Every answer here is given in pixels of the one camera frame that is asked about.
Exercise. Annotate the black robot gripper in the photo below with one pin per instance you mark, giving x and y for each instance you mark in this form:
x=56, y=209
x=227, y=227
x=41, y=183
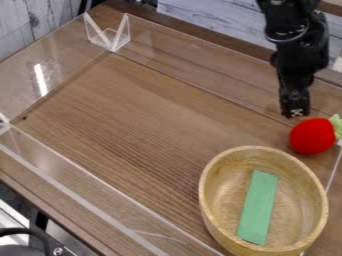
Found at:
x=298, y=59

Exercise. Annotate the red plush strawberry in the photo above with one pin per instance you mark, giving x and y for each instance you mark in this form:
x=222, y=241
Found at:
x=314, y=135

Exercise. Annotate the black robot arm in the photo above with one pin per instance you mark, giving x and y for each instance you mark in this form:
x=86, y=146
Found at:
x=297, y=28

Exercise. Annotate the wooden bowl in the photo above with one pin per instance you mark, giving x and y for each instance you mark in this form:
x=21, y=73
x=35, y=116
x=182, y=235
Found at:
x=301, y=207

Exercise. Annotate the green rectangular block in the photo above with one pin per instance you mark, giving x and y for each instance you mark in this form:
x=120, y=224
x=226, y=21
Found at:
x=258, y=207

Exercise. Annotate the clear acrylic tray enclosure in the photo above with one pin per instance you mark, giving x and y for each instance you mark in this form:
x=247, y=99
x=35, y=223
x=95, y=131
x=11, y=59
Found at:
x=110, y=131

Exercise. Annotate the clear acrylic corner bracket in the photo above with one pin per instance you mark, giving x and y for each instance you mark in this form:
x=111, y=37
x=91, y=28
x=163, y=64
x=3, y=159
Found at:
x=108, y=38

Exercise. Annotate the black metal table frame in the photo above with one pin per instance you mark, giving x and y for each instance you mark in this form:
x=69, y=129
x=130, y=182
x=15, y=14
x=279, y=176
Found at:
x=37, y=236

